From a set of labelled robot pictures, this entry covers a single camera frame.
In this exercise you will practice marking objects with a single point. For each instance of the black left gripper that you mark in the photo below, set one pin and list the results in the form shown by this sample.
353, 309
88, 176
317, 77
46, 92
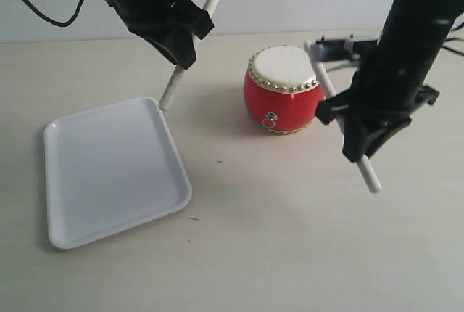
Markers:
168, 25

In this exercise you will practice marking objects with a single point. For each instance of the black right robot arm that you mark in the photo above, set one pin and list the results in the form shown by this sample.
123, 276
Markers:
428, 94

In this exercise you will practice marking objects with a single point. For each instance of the white rectangular tray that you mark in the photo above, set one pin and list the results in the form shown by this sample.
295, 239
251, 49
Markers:
110, 169

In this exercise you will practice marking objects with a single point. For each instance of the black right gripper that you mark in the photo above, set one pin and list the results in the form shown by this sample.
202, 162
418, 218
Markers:
392, 70

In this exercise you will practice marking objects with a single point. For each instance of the small red drum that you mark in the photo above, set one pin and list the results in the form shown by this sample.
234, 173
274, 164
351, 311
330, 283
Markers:
280, 89

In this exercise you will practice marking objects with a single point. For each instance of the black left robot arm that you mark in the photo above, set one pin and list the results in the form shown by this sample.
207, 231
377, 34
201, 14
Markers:
168, 25

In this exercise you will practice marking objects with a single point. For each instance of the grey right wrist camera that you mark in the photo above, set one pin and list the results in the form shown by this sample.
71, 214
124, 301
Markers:
352, 48

